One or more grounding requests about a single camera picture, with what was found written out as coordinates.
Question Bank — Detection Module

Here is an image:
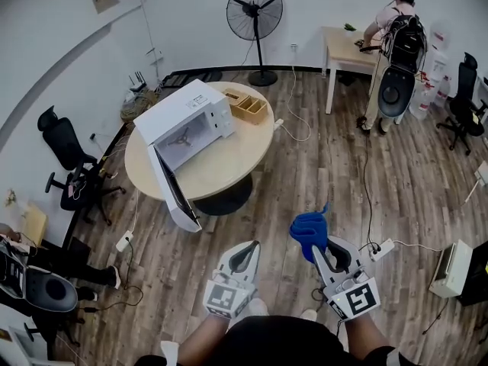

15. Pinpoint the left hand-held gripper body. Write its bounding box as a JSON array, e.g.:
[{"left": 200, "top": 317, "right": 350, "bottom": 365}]
[{"left": 203, "top": 268, "right": 260, "bottom": 320}]

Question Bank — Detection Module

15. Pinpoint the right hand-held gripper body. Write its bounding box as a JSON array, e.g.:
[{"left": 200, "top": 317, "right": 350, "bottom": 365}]
[{"left": 323, "top": 266, "right": 382, "bottom": 322}]

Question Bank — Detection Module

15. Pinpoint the blue cloth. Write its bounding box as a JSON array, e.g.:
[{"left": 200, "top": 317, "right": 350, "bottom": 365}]
[{"left": 288, "top": 201, "right": 331, "bottom": 265}]

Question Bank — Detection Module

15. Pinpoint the glass microwave turntable plate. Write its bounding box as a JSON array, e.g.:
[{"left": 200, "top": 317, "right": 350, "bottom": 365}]
[{"left": 185, "top": 143, "right": 253, "bottom": 194}]

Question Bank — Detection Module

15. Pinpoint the person's left forearm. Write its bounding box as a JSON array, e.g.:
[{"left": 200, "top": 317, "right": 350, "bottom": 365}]
[{"left": 178, "top": 313, "right": 231, "bottom": 366}]

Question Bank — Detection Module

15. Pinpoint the person's right forearm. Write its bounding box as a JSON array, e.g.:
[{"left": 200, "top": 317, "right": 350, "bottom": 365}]
[{"left": 344, "top": 310, "right": 396, "bottom": 362}]

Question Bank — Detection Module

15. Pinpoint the white microwave oven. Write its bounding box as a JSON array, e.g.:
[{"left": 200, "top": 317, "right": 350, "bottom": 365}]
[{"left": 133, "top": 79, "right": 236, "bottom": 233}]

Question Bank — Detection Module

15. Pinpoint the person's black shirt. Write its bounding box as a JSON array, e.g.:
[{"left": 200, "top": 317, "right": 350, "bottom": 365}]
[{"left": 133, "top": 314, "right": 406, "bottom": 366}]

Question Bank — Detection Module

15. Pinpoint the white box appliance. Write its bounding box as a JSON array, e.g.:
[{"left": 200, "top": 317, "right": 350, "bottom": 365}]
[{"left": 428, "top": 239, "right": 474, "bottom": 300}]

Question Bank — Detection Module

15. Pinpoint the black box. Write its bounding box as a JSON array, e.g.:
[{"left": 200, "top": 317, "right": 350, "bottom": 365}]
[{"left": 456, "top": 239, "right": 488, "bottom": 307}]

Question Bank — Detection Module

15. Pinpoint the round wooden table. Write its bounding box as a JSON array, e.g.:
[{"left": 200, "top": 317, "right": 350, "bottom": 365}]
[{"left": 124, "top": 81, "right": 276, "bottom": 217}]

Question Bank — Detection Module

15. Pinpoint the wooden divided organizer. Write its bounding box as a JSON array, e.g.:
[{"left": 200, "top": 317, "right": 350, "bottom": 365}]
[{"left": 230, "top": 95, "right": 268, "bottom": 127}]

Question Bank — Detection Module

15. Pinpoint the white power adapter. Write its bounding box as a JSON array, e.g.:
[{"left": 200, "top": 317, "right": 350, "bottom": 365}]
[{"left": 474, "top": 160, "right": 488, "bottom": 188}]

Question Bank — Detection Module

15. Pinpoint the wooden slotted box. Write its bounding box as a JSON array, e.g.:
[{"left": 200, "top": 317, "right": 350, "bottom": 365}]
[{"left": 221, "top": 87, "right": 251, "bottom": 108}]

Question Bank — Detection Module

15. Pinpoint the clear water jug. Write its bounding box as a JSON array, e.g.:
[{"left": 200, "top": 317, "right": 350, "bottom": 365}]
[
  {"left": 409, "top": 85, "right": 435, "bottom": 121},
  {"left": 434, "top": 75, "right": 453, "bottom": 109}
]

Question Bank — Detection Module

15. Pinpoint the black office chair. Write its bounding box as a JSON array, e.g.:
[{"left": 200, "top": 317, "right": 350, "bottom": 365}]
[
  {"left": 37, "top": 104, "right": 127, "bottom": 227},
  {"left": 435, "top": 51, "right": 488, "bottom": 156}
]

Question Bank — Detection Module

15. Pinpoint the cardboard box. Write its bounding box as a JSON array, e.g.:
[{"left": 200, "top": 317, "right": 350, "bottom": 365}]
[{"left": 19, "top": 203, "right": 49, "bottom": 246}]

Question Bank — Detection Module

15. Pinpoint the wooden desk with white legs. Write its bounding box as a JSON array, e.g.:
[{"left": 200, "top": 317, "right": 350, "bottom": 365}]
[{"left": 320, "top": 25, "right": 383, "bottom": 115}]

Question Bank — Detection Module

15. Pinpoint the white water dispenser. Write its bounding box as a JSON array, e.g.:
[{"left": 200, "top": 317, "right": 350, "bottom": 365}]
[{"left": 425, "top": 20, "right": 451, "bottom": 88}]

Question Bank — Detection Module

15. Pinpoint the black standing fan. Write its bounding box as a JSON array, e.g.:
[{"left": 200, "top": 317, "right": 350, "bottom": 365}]
[{"left": 225, "top": 0, "right": 284, "bottom": 88}]

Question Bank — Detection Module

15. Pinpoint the black floor cable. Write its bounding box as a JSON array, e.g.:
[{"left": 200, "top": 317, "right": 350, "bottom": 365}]
[{"left": 360, "top": 127, "right": 378, "bottom": 246}]

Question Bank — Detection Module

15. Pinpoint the white floor cable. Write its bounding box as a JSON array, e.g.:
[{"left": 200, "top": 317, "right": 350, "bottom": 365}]
[{"left": 279, "top": 64, "right": 313, "bottom": 143}]

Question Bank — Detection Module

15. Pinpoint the coiled cable bundle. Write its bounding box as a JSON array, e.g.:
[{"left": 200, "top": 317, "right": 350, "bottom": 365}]
[{"left": 120, "top": 89, "right": 159, "bottom": 124}]

